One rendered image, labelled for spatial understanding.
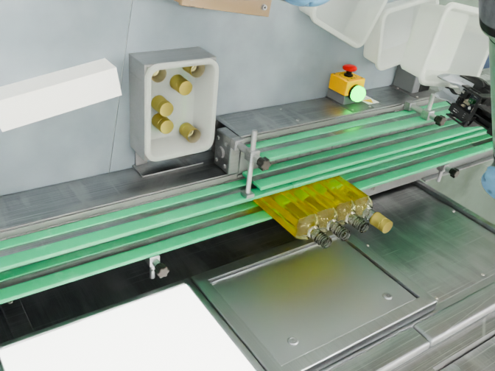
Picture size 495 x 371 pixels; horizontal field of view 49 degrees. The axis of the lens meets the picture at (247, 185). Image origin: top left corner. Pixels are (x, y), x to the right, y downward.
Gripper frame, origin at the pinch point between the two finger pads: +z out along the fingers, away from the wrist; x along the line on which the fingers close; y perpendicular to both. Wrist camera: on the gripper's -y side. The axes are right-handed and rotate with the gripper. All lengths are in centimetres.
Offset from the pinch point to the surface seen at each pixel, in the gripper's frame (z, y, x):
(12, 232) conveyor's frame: 16, 85, 43
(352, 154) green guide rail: 13.6, 0.3, 29.4
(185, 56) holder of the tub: 29, 49, 10
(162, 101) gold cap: 27, 53, 21
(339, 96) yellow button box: 27.4, -1.7, 19.5
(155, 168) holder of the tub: 26, 51, 38
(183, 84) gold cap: 27, 49, 16
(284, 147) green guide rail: 13.3, 26.2, 25.1
